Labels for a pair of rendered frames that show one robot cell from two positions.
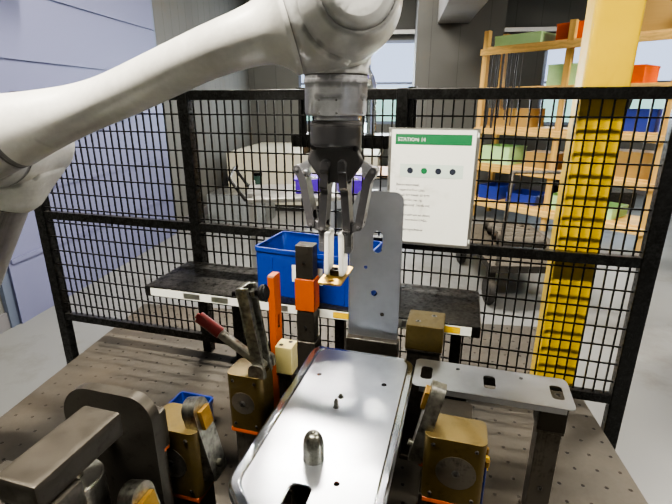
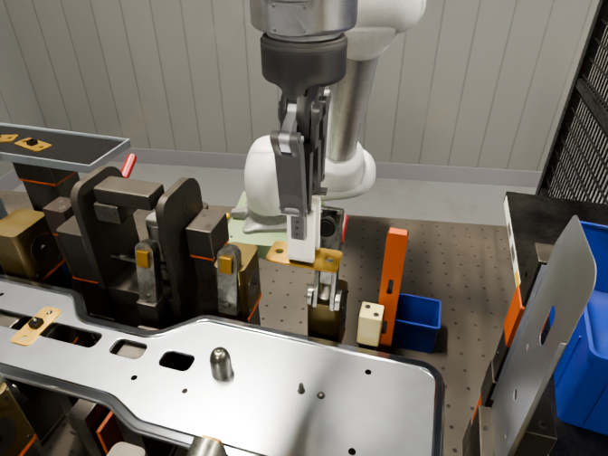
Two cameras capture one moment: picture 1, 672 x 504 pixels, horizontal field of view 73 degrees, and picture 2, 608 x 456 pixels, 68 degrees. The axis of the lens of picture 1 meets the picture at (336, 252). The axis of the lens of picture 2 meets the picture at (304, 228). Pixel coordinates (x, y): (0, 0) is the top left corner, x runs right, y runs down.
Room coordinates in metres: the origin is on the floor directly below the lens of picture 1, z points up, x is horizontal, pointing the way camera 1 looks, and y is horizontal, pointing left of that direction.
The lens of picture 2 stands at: (0.68, -0.41, 1.57)
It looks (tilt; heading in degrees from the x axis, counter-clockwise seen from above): 34 degrees down; 90
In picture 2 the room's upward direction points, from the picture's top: straight up
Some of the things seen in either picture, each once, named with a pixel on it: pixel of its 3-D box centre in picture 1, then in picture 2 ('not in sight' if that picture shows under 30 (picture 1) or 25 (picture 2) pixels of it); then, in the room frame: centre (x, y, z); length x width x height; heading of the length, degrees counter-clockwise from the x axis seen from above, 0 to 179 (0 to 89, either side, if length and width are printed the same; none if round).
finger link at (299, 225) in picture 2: (354, 237); (296, 222); (0.67, -0.03, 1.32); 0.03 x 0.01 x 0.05; 74
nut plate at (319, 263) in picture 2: (336, 272); (304, 252); (0.68, 0.00, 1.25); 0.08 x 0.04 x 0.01; 164
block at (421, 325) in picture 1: (421, 387); not in sight; (0.90, -0.20, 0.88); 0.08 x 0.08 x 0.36; 74
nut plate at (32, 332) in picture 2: not in sight; (36, 323); (0.23, 0.13, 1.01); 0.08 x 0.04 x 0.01; 75
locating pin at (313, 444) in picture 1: (313, 448); (221, 364); (0.55, 0.03, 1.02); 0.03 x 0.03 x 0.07
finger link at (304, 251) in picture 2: (343, 252); (300, 233); (0.68, -0.01, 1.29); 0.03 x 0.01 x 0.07; 164
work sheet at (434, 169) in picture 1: (430, 188); not in sight; (1.18, -0.25, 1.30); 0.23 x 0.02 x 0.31; 74
